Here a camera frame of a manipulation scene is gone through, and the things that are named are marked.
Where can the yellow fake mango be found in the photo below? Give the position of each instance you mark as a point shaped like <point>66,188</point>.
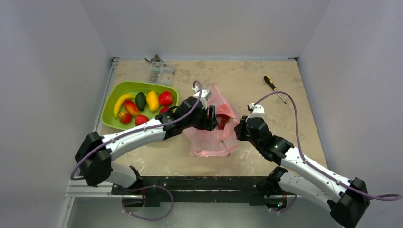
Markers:
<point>152,101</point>

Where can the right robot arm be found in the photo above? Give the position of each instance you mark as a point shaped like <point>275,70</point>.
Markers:
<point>345,199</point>

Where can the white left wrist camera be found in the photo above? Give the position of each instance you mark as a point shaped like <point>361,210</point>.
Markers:
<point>203,95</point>

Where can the yellow fake banana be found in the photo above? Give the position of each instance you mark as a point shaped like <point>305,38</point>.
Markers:
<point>119,103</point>

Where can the pink plastic bag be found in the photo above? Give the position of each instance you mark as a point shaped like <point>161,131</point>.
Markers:
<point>216,143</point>

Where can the green plastic tray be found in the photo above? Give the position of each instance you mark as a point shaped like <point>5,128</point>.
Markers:
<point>131,87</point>

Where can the red orange fake mango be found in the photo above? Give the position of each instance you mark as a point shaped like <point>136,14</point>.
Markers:
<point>131,108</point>

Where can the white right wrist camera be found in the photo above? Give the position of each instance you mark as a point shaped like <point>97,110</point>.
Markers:
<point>256,110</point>

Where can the dark metal clamp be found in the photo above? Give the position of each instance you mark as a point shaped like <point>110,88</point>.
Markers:
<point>156,58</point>

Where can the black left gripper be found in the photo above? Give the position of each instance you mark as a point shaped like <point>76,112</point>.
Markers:
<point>211,122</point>

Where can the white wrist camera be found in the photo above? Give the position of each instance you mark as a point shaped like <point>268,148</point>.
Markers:
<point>256,110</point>
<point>203,95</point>

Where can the black yellow screwdriver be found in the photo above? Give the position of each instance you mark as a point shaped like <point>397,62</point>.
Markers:
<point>269,81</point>

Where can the shiny red fake apple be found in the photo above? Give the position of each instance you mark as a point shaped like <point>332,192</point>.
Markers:
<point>165,99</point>

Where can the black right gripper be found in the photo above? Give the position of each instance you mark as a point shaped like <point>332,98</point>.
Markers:
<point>242,131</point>

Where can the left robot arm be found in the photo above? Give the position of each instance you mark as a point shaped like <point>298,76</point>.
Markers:
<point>96,154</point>

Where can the red fake pomegranate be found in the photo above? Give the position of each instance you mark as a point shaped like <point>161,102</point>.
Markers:
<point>163,110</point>

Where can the dark green fake avocado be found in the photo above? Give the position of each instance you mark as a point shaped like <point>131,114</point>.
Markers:
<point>140,101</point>

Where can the clear plastic screw box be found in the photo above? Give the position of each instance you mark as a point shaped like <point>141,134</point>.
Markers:
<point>153,72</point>

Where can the red round fake fruit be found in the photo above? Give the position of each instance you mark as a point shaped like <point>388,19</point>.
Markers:
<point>140,119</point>

